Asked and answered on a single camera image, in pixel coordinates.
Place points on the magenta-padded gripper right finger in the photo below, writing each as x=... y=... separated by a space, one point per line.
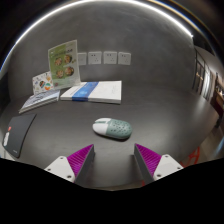
x=166 y=165

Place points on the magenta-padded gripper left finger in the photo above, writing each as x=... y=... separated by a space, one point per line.
x=60 y=166

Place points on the green and white computer mouse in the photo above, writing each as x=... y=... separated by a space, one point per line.
x=115 y=129

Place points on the black mouse pad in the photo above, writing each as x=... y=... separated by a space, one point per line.
x=18 y=133

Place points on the grey printed book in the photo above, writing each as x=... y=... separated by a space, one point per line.
x=40 y=99

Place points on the white box with blue band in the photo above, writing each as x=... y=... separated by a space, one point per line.
x=100 y=91

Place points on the small colourful printed card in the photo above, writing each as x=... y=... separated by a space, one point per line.
x=42 y=82

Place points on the dark-framed glass door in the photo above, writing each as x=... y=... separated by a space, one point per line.
x=201 y=75

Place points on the green poster in clear stand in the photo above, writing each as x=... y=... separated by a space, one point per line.
x=64 y=63

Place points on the white ceiling light strip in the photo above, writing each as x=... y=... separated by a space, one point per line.
x=181 y=26

